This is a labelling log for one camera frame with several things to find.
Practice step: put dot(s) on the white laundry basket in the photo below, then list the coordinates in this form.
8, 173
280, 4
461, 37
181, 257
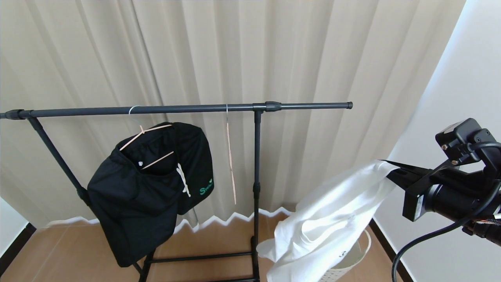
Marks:
352, 258

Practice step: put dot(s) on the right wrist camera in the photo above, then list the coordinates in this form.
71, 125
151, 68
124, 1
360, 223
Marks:
465, 137

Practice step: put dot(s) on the black shorts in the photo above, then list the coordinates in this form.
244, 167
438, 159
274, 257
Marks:
129, 203

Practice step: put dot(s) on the beige curtain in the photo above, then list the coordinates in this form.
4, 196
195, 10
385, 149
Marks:
274, 51

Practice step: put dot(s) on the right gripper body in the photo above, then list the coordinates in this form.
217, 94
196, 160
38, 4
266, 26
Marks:
450, 199

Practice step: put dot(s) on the black clothes rack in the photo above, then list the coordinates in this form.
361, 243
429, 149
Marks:
195, 107

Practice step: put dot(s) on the pink clothes hanger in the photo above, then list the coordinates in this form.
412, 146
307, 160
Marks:
141, 131
231, 164

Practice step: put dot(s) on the white garment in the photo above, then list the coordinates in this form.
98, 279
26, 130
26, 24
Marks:
332, 219

